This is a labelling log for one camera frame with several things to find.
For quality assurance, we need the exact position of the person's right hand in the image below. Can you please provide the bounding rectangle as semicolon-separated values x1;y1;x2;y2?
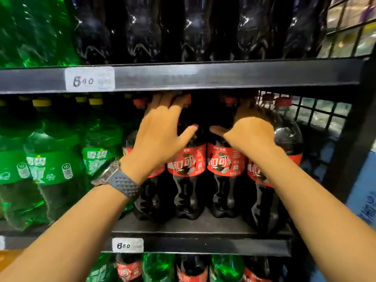
209;96;278;157

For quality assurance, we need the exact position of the person's left hand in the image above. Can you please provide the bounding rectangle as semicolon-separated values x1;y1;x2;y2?
120;92;199;185

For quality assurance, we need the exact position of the black metal shelf rack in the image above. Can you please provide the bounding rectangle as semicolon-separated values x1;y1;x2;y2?
0;54;376;282

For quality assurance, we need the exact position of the row of red-label cola bottles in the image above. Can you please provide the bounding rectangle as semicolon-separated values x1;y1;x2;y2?
62;0;327;64

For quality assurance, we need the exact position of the row of green-label green bottles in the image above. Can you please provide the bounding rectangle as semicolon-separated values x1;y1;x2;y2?
0;95;125;231

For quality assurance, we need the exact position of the green-label green soda bottle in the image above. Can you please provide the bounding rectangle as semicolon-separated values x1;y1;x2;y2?
86;253;119;282
209;255;246;282
142;253;177;282

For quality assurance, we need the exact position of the row of yellow-capped green bottles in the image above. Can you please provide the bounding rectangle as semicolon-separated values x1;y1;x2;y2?
0;0;81;69

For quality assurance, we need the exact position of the blue-label orange soda bottle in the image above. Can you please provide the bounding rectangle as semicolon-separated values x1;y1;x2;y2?
0;249;25;272

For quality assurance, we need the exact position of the person's right forearm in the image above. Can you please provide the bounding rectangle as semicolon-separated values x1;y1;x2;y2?
255;143;376;282

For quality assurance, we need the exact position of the grey perforated-band wristwatch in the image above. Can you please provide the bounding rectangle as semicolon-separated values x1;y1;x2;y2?
91;161;142;200

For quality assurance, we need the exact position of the black wire mesh panel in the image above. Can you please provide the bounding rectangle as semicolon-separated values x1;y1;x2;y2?
258;0;376;144

